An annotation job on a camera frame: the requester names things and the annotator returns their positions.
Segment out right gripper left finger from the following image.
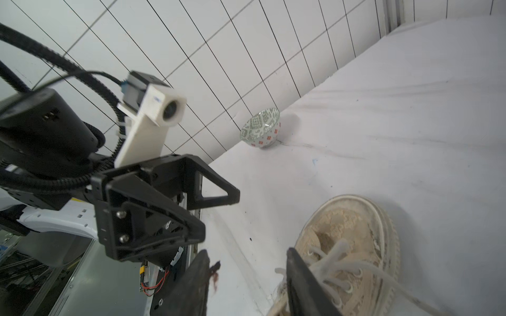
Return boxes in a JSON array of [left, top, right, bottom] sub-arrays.
[[150, 250, 221, 316]]

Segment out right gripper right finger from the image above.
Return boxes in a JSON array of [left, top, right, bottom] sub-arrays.
[[286, 248, 341, 316]]

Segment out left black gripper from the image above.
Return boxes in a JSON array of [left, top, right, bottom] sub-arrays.
[[91, 155, 241, 265]]

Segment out beige lace-up shoe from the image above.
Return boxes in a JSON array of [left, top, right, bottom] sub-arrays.
[[267, 194, 447, 316]]

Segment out patterned ceramic bowl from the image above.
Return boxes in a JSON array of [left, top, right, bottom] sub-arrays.
[[239, 108, 281, 148]]

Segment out aluminium mounting rail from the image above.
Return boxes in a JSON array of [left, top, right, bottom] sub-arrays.
[[0, 220, 206, 316]]

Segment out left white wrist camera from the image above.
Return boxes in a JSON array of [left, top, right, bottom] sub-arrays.
[[114, 71, 187, 168]]

